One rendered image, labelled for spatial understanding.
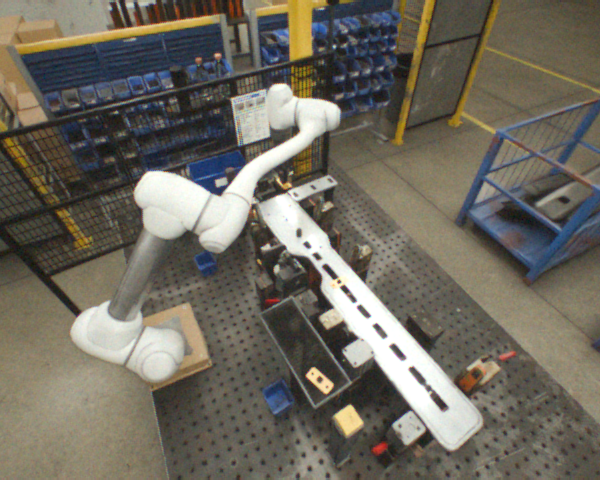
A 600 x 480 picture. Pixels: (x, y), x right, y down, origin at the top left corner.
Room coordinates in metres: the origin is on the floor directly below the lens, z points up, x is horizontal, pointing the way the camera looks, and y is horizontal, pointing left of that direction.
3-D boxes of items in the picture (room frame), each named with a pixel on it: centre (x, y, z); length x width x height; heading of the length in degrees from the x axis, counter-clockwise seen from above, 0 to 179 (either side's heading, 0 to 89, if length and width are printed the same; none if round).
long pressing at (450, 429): (0.86, -0.19, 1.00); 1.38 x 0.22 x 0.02; 30
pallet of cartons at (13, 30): (4.59, 3.26, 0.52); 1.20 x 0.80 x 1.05; 23
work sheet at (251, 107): (1.81, 0.25, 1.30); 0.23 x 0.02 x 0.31; 120
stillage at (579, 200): (2.11, -2.17, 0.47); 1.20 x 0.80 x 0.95; 115
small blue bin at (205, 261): (1.20, 0.52, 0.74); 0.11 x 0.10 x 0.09; 30
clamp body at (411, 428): (0.28, -0.33, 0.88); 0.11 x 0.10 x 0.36; 120
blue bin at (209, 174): (1.56, 0.44, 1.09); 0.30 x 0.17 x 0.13; 115
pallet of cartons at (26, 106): (3.28, 2.74, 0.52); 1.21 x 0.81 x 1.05; 30
